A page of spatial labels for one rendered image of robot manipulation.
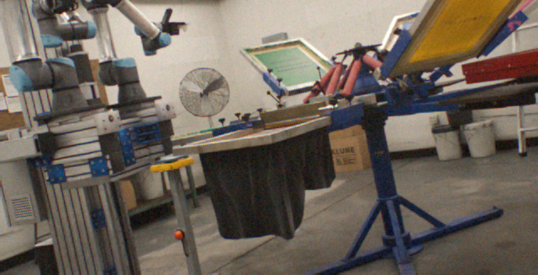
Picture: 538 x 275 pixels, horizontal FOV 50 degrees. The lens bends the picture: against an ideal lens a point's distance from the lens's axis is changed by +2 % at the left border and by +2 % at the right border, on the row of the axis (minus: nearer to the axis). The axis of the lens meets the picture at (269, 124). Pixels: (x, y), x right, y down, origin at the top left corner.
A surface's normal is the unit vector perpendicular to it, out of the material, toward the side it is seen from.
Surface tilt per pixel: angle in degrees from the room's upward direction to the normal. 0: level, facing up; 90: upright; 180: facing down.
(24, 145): 90
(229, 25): 90
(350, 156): 90
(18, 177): 90
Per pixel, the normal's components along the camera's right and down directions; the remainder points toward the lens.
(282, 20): -0.59, 0.17
